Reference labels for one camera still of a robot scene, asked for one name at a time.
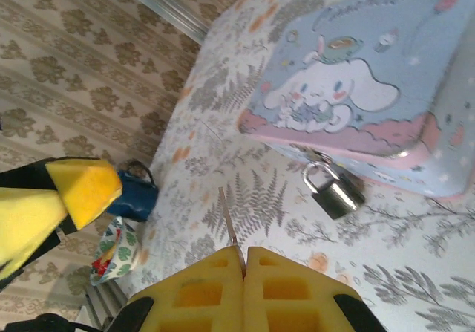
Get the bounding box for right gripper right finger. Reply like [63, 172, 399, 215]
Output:
[243, 245, 387, 332]

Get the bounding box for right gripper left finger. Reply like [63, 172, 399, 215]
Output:
[107, 245, 246, 332]

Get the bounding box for small metal key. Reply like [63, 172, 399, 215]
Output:
[217, 186, 248, 278]

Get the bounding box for silver padlock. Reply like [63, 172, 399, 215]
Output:
[302, 153, 367, 221]

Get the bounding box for pastel cartoon tin box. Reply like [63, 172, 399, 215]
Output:
[237, 0, 475, 200]

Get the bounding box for dark blue mug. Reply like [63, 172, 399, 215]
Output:
[105, 160, 160, 224]

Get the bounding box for leaf patterned bowl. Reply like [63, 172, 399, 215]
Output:
[90, 215, 140, 287]

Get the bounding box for floral tablecloth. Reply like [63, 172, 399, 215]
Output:
[129, 0, 475, 332]

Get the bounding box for aluminium side rail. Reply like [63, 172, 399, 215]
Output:
[79, 283, 131, 332]

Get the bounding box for aluminium frame post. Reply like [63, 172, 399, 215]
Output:
[105, 0, 209, 46]

